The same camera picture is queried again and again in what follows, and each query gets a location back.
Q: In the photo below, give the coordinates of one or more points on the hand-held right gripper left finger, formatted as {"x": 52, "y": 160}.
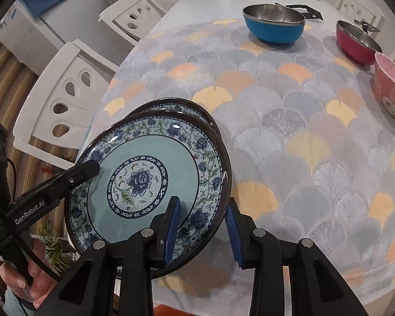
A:
{"x": 171, "y": 230}

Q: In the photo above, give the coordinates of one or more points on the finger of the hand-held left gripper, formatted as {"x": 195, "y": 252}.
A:
{"x": 69, "y": 181}

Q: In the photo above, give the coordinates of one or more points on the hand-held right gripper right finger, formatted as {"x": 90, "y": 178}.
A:
{"x": 233, "y": 237}

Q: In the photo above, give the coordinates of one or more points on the blue floral plate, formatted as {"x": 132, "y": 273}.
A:
{"x": 135, "y": 158}
{"x": 191, "y": 107}

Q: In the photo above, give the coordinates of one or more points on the stainless steel bowl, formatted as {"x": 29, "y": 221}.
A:
{"x": 270, "y": 29}

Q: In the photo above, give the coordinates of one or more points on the red steel bowl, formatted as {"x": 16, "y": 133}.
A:
{"x": 352, "y": 46}

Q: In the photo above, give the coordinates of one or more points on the person's left hand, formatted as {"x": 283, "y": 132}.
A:
{"x": 36, "y": 270}

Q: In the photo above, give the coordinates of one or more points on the potted plant with red flowers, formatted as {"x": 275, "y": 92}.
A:
{"x": 54, "y": 247}

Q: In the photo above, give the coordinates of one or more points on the white dining chair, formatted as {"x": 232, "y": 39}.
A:
{"x": 358, "y": 6}
{"x": 69, "y": 105}
{"x": 135, "y": 13}

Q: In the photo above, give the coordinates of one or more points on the fan-patterned tablecloth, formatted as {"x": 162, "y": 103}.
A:
{"x": 299, "y": 138}

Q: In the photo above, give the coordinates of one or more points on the white refrigerator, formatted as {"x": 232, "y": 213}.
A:
{"x": 36, "y": 36}

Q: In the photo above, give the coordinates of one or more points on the small black stand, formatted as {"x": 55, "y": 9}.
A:
{"x": 368, "y": 26}

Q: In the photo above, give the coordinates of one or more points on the black plastic frame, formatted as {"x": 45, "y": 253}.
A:
{"x": 311, "y": 12}

